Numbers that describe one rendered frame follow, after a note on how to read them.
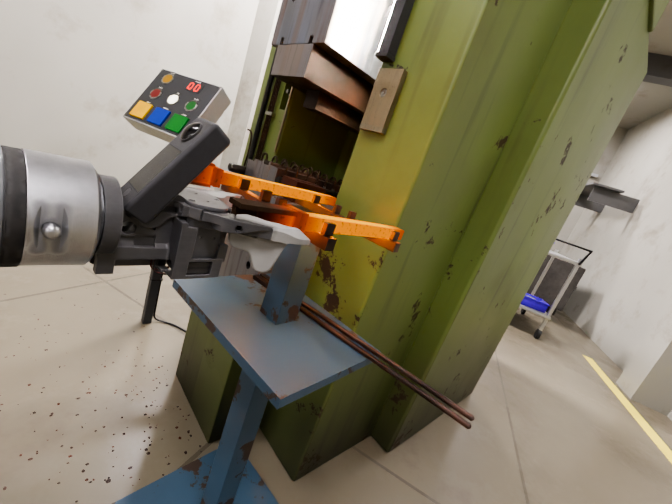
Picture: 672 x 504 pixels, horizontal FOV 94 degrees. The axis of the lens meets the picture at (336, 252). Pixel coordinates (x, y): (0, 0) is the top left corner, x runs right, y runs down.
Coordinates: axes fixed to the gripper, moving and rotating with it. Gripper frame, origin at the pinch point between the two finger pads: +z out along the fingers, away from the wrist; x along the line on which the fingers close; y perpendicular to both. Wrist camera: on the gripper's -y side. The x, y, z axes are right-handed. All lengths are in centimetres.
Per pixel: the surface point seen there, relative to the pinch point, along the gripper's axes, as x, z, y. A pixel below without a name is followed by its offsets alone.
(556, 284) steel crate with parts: 9, 567, 47
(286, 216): 0.5, 1.3, -0.2
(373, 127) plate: -27, 48, -22
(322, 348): 1.1, 20.6, 26.4
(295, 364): 2.7, 11.7, 26.4
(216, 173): -21.4, 2.0, -0.5
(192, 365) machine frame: -61, 33, 82
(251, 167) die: -67, 39, 2
